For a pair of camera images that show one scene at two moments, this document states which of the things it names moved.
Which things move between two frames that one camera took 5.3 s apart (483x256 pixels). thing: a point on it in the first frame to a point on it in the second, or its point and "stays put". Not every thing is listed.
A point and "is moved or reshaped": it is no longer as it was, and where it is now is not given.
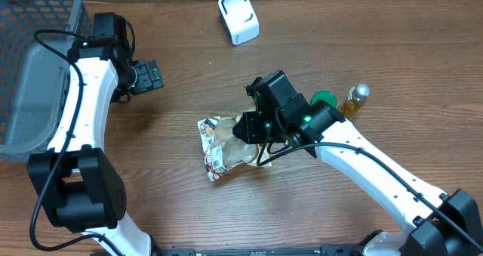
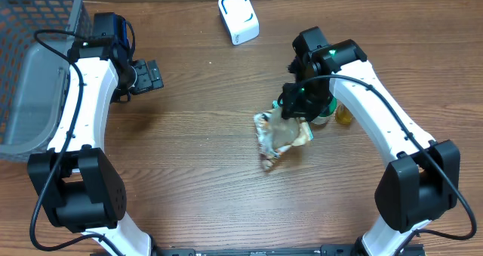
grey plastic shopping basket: [34, 78] stays put
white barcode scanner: [238, 16] stays put
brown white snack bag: [223, 149] is moved or reshaped
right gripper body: [259, 128] to [309, 103]
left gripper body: [143, 81] stays put
